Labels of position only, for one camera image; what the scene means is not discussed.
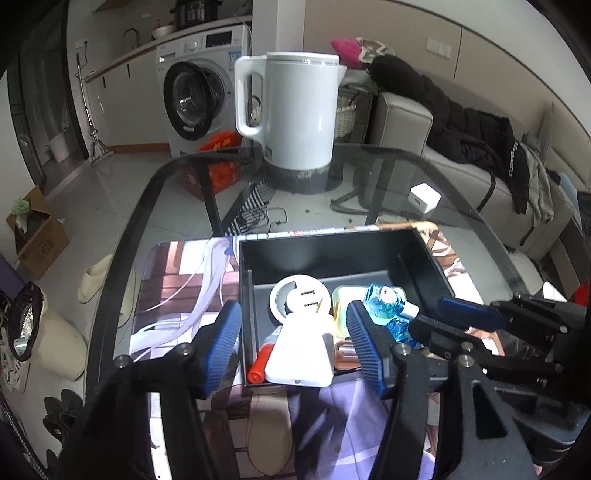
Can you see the white electric kettle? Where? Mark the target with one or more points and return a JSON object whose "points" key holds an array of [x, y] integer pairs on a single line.
{"points": [[295, 115]]}

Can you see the black leaf-shaped object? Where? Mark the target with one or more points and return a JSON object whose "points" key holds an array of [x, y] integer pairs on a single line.
{"points": [[62, 413]]}

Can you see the pink cushion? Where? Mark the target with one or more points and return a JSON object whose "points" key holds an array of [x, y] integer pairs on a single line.
{"points": [[346, 50]]}

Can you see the white wicker basket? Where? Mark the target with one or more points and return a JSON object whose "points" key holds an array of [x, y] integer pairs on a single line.
{"points": [[346, 115]]}

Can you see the white charger adapter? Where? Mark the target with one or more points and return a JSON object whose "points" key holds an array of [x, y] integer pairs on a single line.
{"points": [[422, 199]]}

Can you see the white waste bin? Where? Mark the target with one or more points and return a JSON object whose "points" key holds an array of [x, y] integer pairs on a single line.
{"points": [[57, 147]]}

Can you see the patterned plush cushion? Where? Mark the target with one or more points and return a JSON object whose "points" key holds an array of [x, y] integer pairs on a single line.
{"points": [[376, 48]]}

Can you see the red marker pen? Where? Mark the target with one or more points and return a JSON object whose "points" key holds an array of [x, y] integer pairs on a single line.
{"points": [[257, 369]]}

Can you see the brown cardboard box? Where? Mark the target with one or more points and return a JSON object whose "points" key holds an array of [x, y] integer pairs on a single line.
{"points": [[44, 244]]}

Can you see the black round lamp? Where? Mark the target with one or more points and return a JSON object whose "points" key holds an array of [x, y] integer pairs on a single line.
{"points": [[25, 318]]}

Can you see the beige sofa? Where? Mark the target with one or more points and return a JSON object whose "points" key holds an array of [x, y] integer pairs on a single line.
{"points": [[401, 120]]}

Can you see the white washing machine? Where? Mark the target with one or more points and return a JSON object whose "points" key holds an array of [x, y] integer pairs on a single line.
{"points": [[217, 55]]}

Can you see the red bag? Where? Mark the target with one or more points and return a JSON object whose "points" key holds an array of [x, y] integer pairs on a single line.
{"points": [[221, 143]]}

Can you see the flat mop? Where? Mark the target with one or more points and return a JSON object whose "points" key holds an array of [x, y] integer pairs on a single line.
{"points": [[85, 101]]}

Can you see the dark door frame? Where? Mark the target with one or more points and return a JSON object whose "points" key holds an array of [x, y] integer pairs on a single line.
{"points": [[69, 115]]}

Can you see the black padded jacket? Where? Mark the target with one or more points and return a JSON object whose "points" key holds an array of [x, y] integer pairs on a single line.
{"points": [[461, 129]]}

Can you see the beige slipper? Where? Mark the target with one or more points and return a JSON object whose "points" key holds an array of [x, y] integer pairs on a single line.
{"points": [[94, 277]]}

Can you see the white power bank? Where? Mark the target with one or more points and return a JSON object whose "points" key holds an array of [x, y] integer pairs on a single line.
{"points": [[300, 355]]}

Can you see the white wall switch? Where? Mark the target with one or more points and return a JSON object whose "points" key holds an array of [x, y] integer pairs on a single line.
{"points": [[437, 47]]}

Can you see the black cardboard box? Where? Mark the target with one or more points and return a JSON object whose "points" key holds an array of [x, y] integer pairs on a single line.
{"points": [[323, 254]]}

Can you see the kitchen faucet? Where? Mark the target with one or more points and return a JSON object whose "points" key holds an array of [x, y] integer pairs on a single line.
{"points": [[136, 37]]}

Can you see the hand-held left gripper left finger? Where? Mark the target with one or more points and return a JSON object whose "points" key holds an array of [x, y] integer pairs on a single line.
{"points": [[224, 350]]}

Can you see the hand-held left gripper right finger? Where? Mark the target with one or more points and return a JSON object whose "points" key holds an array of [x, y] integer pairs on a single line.
{"points": [[367, 350]]}

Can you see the white bowl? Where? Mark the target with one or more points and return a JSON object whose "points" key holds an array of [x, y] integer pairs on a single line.
{"points": [[163, 31]]}

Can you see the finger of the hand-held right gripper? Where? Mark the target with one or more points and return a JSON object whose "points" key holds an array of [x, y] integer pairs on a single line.
{"points": [[443, 337], [466, 310]]}

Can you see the white kitchen base cabinets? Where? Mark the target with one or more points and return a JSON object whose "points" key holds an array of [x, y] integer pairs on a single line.
{"points": [[120, 97]]}

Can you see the black white striped object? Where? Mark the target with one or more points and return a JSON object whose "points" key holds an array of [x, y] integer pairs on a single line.
{"points": [[249, 207]]}

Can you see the blue plastic wrapper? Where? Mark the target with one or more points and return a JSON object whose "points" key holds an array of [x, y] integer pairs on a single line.
{"points": [[383, 300]]}

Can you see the yellow-green plastic container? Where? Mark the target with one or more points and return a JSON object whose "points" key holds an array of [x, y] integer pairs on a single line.
{"points": [[346, 300]]}

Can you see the grey garment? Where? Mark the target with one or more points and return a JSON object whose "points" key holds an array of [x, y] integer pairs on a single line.
{"points": [[540, 189]]}

